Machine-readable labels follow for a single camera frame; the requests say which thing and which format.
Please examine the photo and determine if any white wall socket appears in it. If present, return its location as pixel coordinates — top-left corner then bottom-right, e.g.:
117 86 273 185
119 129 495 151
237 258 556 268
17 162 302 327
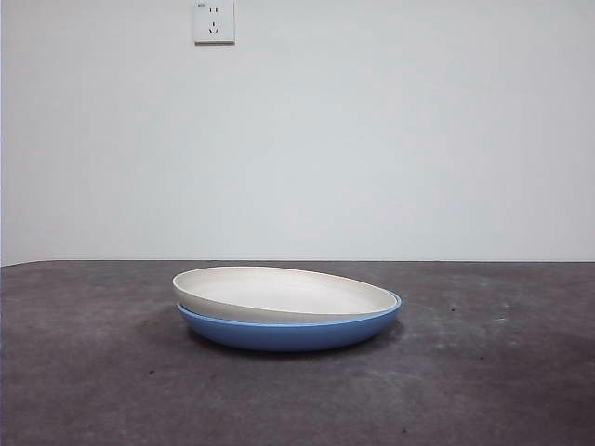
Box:
192 0 236 46

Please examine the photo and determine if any white round plate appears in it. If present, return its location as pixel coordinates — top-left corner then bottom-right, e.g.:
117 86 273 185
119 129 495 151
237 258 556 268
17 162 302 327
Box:
171 266 397 322

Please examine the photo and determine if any blue round plate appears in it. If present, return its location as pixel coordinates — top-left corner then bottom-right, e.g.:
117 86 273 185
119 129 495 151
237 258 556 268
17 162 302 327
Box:
177 292 403 353

